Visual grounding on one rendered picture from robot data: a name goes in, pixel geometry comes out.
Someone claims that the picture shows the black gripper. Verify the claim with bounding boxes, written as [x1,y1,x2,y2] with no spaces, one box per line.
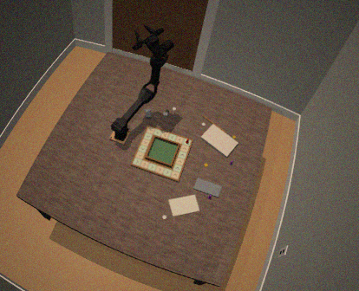
[133,24,164,51]

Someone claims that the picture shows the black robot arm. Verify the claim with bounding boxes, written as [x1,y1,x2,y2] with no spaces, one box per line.
[111,35,174,141]

